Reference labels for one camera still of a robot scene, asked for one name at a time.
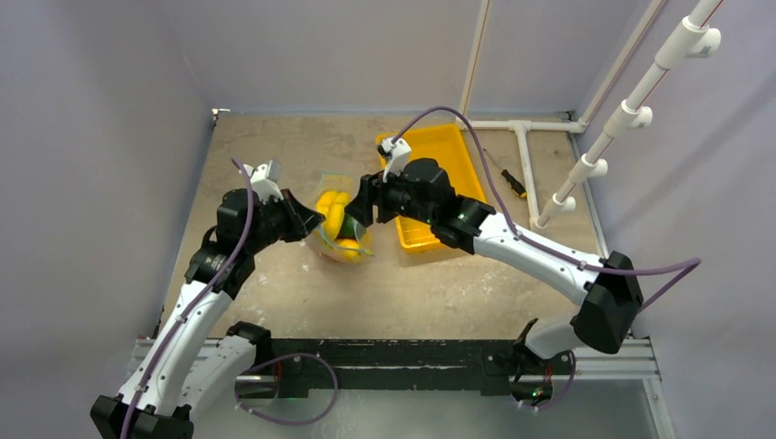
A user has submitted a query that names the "yellow plastic tray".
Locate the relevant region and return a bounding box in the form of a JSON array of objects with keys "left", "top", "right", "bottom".
[{"left": 376, "top": 124, "right": 494, "bottom": 254}]

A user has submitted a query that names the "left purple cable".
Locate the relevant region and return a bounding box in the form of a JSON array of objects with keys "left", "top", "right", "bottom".
[{"left": 120, "top": 157, "right": 339, "bottom": 439}]

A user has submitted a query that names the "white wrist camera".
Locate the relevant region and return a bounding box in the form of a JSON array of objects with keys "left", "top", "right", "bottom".
[
  {"left": 242, "top": 160, "right": 285, "bottom": 204},
  {"left": 377, "top": 137, "right": 412, "bottom": 183}
]

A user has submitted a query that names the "yellow banana bunch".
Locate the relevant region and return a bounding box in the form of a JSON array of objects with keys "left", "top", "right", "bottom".
[{"left": 316, "top": 190, "right": 350, "bottom": 241}]

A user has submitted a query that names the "aluminium frame rail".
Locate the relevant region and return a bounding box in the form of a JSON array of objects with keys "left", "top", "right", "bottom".
[{"left": 574, "top": 338, "right": 660, "bottom": 380}]

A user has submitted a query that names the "black handled screwdriver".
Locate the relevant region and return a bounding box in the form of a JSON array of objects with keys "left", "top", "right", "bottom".
[{"left": 483, "top": 149, "right": 527, "bottom": 198}]

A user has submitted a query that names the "green avocado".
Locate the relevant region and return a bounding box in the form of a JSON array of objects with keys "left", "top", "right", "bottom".
[{"left": 338, "top": 217, "right": 366, "bottom": 240}]

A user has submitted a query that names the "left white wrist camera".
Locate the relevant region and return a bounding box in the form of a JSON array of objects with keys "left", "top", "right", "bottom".
[{"left": 242, "top": 160, "right": 285, "bottom": 204}]

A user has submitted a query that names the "clear zip top bag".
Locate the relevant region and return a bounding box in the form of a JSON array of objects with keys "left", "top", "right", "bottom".
[{"left": 305, "top": 172, "right": 374, "bottom": 264}]

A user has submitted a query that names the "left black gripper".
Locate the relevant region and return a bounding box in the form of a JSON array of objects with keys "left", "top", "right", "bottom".
[{"left": 244, "top": 187, "right": 325, "bottom": 254}]

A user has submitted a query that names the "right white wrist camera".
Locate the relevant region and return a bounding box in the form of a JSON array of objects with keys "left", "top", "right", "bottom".
[{"left": 377, "top": 137, "right": 412, "bottom": 183}]

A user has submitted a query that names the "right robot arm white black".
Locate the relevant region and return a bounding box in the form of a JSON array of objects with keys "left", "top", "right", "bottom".
[{"left": 345, "top": 158, "right": 643, "bottom": 372}]

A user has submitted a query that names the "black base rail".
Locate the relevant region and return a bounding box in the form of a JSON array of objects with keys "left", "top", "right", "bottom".
[{"left": 218, "top": 337, "right": 577, "bottom": 400}]

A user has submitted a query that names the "white pvc pipe frame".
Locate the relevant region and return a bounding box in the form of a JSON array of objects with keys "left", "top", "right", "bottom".
[{"left": 472, "top": 1, "right": 723, "bottom": 230}]

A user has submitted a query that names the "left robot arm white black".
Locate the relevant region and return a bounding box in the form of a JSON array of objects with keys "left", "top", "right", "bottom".
[{"left": 91, "top": 189, "right": 325, "bottom": 438}]

